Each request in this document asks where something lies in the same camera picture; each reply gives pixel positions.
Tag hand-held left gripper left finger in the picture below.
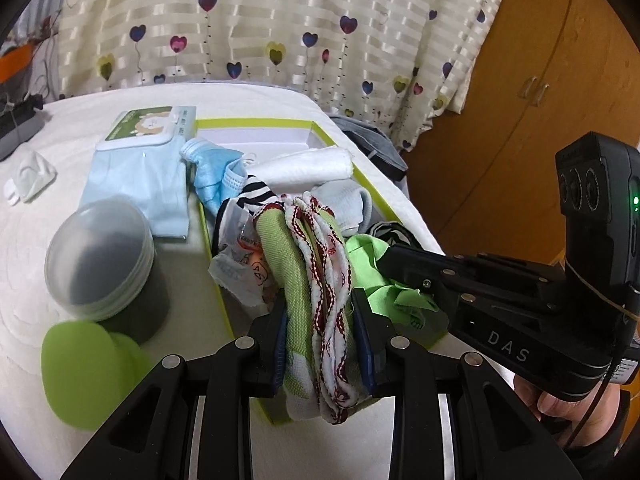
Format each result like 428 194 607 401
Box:
60 302 290 480

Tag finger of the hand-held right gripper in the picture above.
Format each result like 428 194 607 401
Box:
377 244 567 287
395 279 567 322

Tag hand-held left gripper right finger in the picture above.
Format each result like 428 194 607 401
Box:
350 287 583 480

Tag lime green cloth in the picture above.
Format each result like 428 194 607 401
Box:
345 235 441 321

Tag green cloth maroon-white trim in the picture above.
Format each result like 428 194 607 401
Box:
252 194 373 426

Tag white towel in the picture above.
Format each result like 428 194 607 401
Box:
245 146 353 193

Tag black white striped cloth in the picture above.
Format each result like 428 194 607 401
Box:
212 174 283 241

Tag white box with lime edge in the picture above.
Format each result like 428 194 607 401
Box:
195 117 446 427

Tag person's right forearm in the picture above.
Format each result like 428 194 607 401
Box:
562 395 638 480

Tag person's right hand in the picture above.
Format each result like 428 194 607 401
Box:
537 384 623 449

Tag dark striped cloth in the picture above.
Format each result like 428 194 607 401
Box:
362 221 418 250

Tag pale blue sock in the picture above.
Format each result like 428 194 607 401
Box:
310 179 374 237

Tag clear plastic wrapper red print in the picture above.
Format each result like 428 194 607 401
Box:
207 230 273 308

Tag grey denim garment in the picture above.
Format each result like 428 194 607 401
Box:
327 114 408 183

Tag green round sponge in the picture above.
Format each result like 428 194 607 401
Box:
102 331 151 386
41 321 126 431

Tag grey round plastic container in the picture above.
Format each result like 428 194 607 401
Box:
44 199 171 346

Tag wooden wardrobe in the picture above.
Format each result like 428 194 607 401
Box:
400 0 640 271

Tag light blue cloth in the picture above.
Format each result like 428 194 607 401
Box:
80 147 193 240

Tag wet wipes pack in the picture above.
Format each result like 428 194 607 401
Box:
96 105 198 152

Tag cream curtain with hearts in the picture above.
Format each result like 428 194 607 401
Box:
50 0 516 153

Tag small white sock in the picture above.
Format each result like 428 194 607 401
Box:
4 150 58 207

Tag black grey device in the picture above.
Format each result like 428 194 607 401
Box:
0 94 51 161

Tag orange box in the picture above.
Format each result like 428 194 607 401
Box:
0 42 31 83

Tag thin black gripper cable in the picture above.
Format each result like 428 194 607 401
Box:
562 350 623 448

